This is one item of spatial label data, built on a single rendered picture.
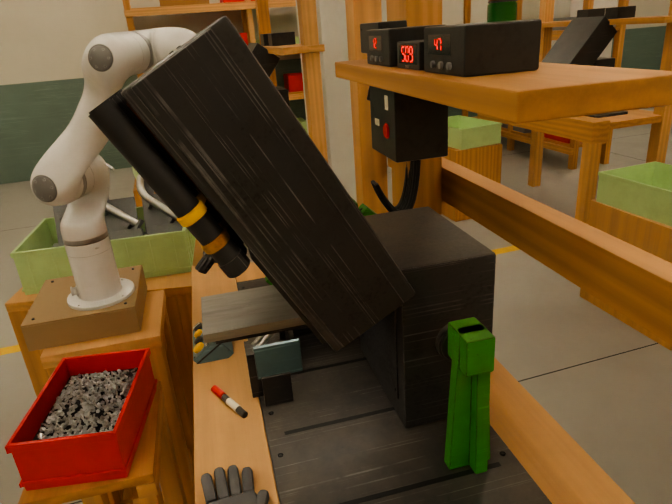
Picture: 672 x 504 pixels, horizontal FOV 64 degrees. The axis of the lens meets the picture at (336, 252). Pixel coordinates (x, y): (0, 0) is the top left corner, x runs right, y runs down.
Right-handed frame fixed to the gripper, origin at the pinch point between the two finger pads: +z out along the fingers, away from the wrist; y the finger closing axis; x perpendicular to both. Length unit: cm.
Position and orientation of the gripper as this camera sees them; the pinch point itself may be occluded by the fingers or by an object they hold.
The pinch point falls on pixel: (204, 265)
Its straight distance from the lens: 143.1
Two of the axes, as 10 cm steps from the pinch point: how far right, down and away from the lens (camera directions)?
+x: 3.9, 2.4, 8.9
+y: 7.0, 5.4, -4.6
